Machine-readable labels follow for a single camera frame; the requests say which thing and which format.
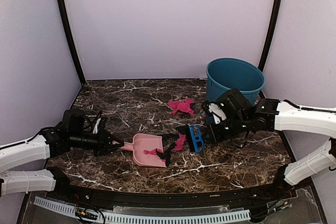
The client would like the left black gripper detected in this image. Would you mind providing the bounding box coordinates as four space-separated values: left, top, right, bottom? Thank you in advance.
69 127 124 157

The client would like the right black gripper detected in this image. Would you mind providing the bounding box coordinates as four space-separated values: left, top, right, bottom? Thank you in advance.
202 114 249 144

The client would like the blue hand brush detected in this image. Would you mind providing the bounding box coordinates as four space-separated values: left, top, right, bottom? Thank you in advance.
186 125 209 153

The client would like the pink plastic dustpan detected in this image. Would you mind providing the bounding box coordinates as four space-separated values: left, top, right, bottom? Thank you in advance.
120 133 166 168

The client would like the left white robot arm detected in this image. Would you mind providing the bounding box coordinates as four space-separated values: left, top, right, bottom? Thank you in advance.
1 109 124 201

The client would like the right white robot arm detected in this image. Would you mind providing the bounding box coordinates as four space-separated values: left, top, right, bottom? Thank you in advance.
202 89 335 200

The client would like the pink paper scrap back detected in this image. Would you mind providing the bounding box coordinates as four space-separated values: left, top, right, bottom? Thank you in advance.
168 98 194 115

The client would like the pink paper scrap left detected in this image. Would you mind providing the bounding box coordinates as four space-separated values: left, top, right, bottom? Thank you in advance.
172 134 186 152

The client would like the blue plastic waste bin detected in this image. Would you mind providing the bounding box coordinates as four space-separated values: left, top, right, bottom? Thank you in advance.
206 58 265 104

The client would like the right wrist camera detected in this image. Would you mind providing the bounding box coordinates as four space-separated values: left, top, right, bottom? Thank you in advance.
202 101 226 124

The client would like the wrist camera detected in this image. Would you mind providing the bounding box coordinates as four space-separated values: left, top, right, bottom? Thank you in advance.
91 111 108 134
202 101 226 124

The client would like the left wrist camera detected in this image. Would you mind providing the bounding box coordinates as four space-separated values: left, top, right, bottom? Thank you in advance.
91 111 108 134

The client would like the black table front rail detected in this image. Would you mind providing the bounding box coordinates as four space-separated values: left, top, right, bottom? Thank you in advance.
46 184 295 209

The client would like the white slotted cable duct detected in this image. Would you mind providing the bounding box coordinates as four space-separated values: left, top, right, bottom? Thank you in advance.
34 196 250 223

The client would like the left black frame post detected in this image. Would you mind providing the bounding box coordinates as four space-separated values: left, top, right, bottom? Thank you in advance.
57 0 86 85

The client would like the black frame post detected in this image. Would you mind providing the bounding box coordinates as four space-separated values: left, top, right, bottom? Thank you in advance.
258 0 281 72
57 0 86 85

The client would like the right black frame post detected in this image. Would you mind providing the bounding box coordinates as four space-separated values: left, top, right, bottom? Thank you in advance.
258 0 281 72

